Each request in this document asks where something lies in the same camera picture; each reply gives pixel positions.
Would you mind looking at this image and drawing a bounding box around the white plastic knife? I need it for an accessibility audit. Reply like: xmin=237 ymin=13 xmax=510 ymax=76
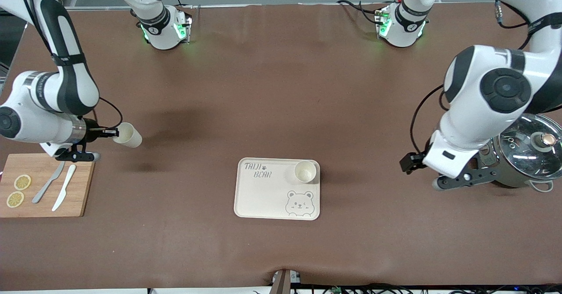
xmin=51 ymin=165 xmax=77 ymax=212

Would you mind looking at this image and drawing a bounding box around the bamboo cutting board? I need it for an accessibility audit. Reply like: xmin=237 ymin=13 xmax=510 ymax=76
xmin=0 ymin=153 xmax=97 ymax=218

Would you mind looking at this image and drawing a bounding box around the grey plastic knife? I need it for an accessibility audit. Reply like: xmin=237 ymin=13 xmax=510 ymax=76
xmin=32 ymin=161 xmax=66 ymax=204

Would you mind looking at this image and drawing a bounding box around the white plastic cup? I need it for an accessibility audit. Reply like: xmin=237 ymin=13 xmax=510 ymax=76
xmin=293 ymin=161 xmax=317 ymax=184
xmin=113 ymin=122 xmax=143 ymax=148

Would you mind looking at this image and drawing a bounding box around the brown table cover sheet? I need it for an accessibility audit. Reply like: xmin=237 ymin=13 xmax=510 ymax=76
xmin=0 ymin=2 xmax=562 ymax=291

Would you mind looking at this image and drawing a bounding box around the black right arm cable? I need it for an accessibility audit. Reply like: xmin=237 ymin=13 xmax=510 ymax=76
xmin=18 ymin=0 xmax=124 ymax=130

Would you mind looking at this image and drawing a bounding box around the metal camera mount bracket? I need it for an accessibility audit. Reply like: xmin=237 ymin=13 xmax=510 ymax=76
xmin=271 ymin=269 xmax=302 ymax=294

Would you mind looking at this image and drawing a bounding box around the cream tray with bear print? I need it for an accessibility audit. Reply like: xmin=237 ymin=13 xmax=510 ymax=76
xmin=234 ymin=158 xmax=321 ymax=221

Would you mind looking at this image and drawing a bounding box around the black base power cable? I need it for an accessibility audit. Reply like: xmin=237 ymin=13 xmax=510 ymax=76
xmin=336 ymin=0 xmax=383 ymax=25

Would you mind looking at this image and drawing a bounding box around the glass pot lid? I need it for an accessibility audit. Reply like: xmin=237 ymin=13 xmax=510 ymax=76
xmin=492 ymin=113 xmax=562 ymax=181

